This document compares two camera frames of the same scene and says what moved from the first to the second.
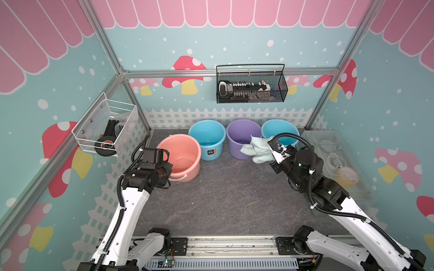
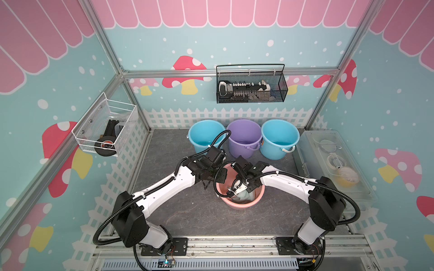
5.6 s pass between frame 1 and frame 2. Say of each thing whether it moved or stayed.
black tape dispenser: stayed
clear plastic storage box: stayed
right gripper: moved
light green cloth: moved
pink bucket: moved
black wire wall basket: stayed
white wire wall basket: stayed
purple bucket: stayed
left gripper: moved
